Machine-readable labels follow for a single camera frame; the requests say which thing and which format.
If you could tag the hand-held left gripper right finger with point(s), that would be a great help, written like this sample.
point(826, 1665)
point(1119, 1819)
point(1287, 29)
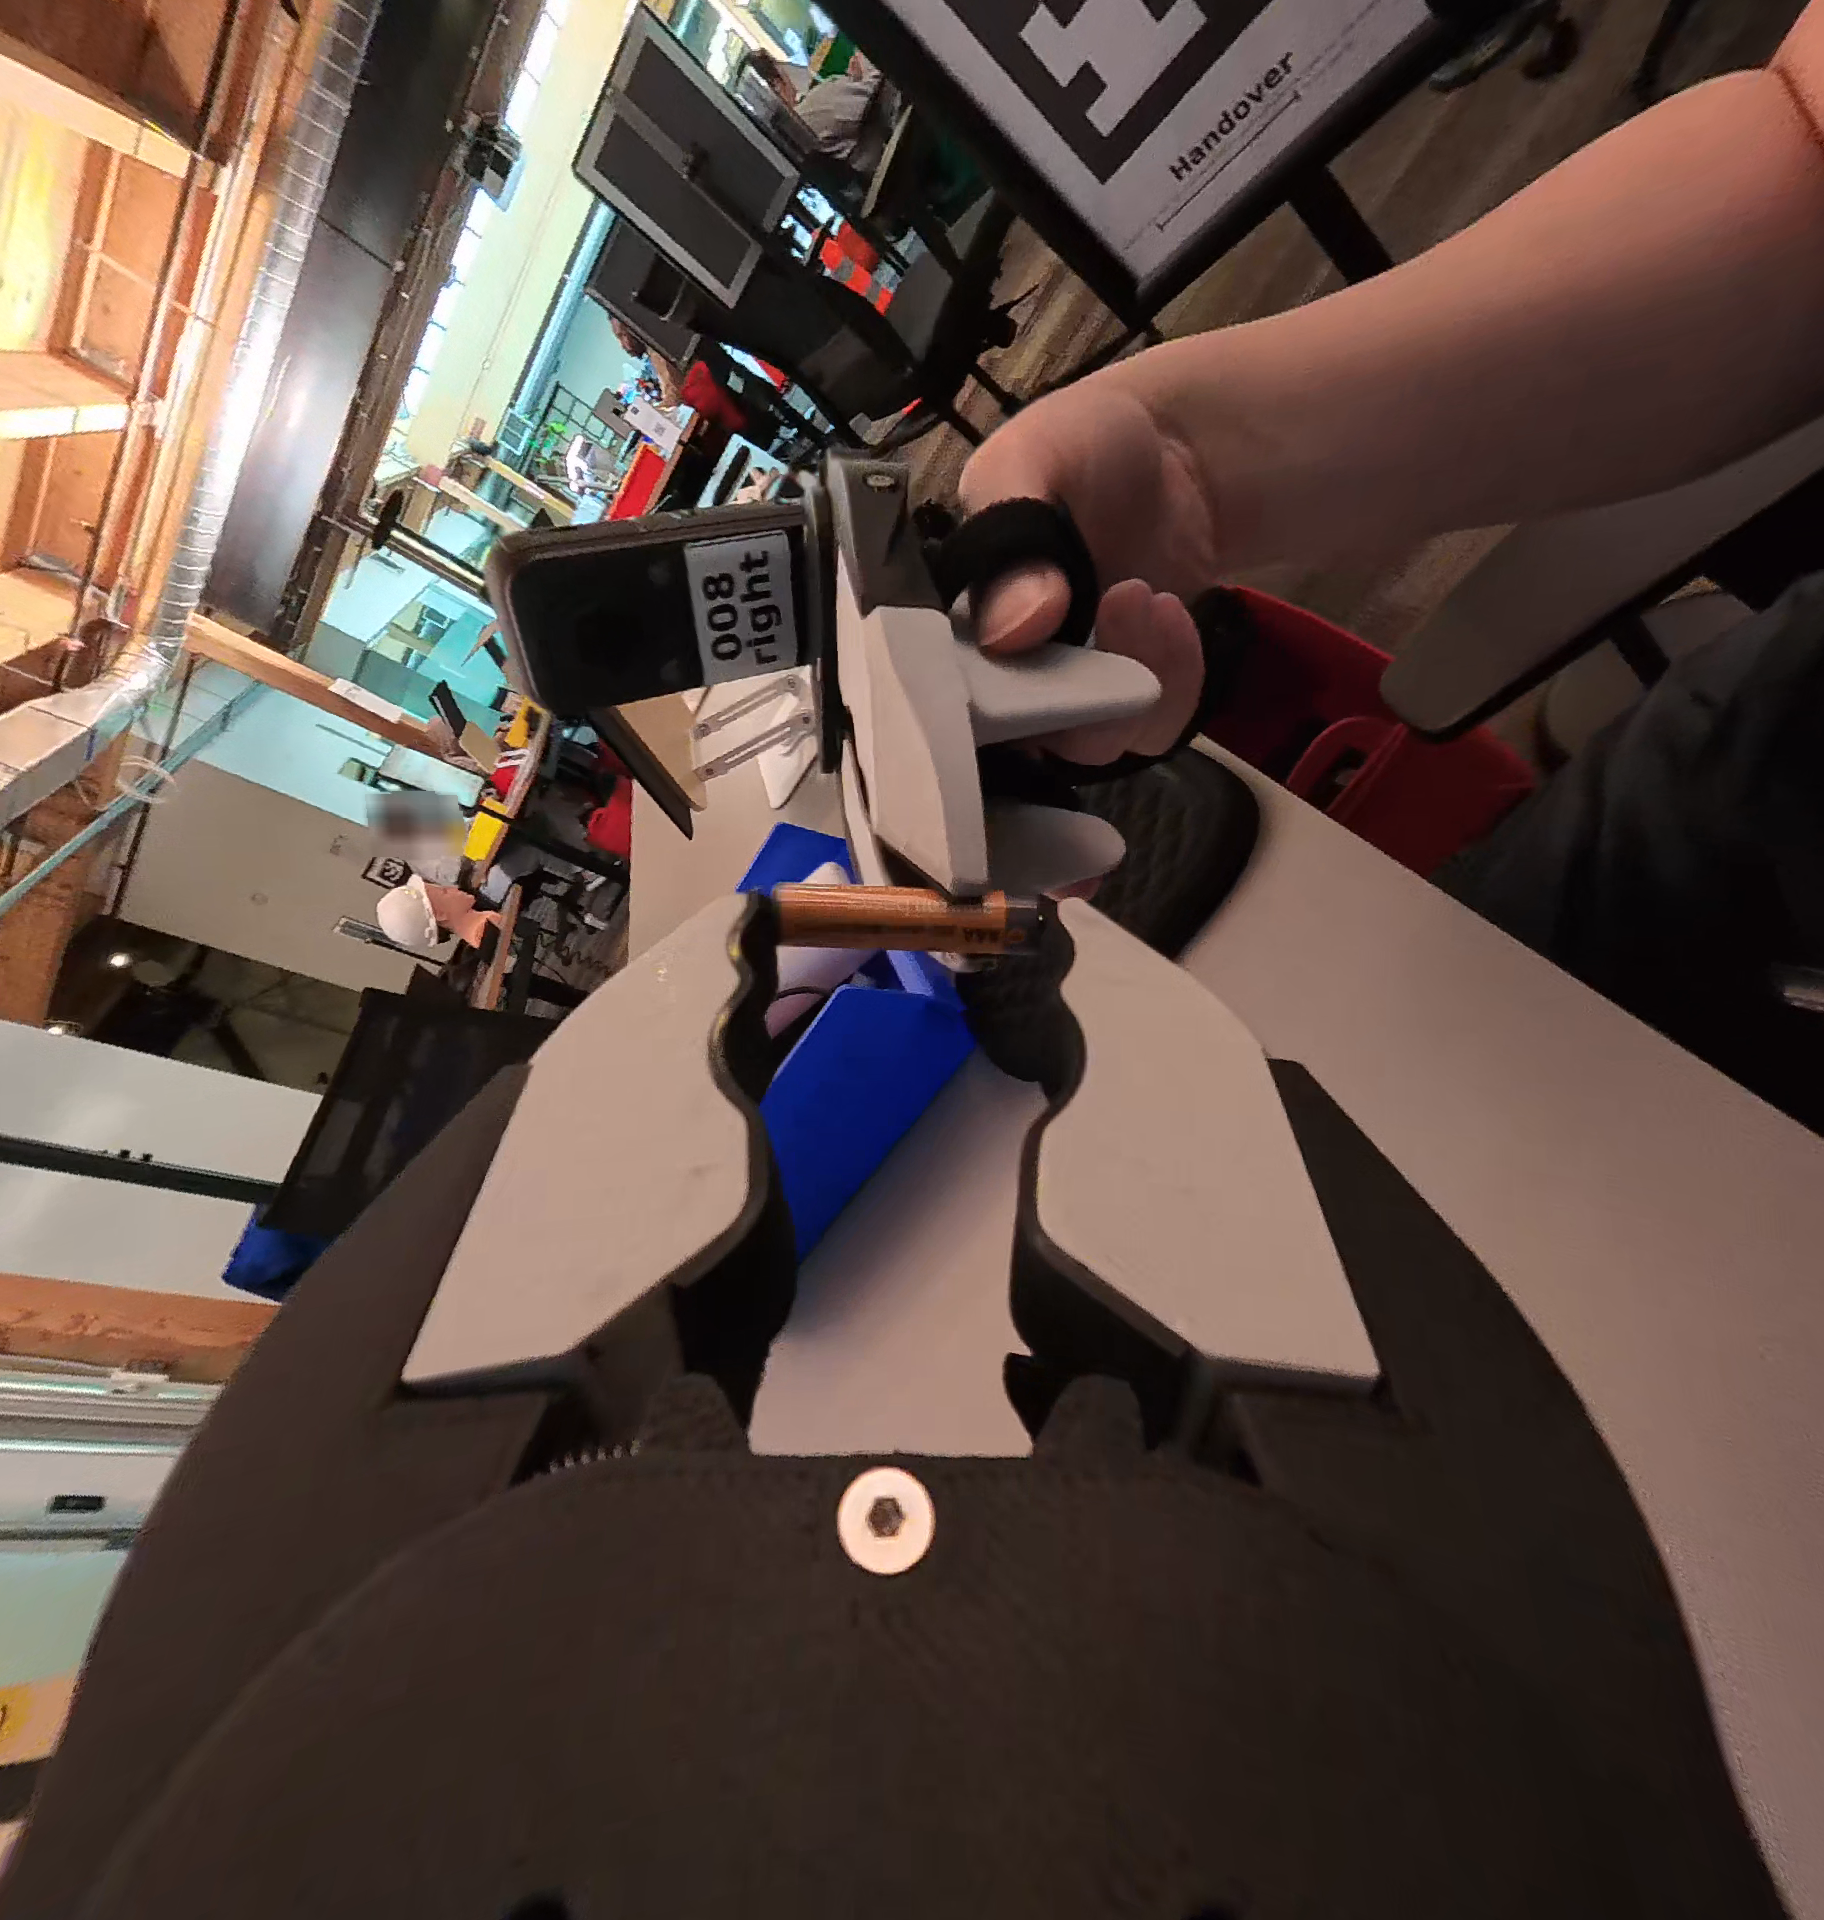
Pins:
point(1196, 1186)

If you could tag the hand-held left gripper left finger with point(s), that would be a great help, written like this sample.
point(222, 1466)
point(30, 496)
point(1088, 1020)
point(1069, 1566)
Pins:
point(611, 1170)

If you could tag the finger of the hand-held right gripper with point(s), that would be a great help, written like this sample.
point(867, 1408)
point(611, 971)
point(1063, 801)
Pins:
point(1056, 846)
point(920, 751)

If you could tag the copper black battery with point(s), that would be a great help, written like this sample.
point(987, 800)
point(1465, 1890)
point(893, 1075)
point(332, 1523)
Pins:
point(867, 910)

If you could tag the person's right forearm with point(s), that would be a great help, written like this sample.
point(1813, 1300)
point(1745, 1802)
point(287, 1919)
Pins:
point(1527, 346)

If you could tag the person's right hand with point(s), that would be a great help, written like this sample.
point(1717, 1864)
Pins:
point(1152, 496)

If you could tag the black mesh chair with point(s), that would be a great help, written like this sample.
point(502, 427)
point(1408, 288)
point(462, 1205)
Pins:
point(1196, 855)

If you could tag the black monitor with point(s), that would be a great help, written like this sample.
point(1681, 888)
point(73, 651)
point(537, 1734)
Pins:
point(401, 1096)

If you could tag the blue plastic bin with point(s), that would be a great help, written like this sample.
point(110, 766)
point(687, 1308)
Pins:
point(852, 1096)
point(275, 1260)

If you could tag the red plastic bin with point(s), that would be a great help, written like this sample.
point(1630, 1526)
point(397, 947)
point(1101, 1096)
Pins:
point(1392, 751)

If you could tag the black cabinet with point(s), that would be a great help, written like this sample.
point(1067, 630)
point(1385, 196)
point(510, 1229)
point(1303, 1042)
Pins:
point(687, 136)

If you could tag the person's dark trousers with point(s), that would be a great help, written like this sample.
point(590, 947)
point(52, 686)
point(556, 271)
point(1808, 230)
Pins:
point(1721, 840)

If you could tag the black white marker board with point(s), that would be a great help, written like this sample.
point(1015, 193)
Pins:
point(1152, 90)

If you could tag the silver spiral duct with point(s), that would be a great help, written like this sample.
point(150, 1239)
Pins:
point(252, 375)

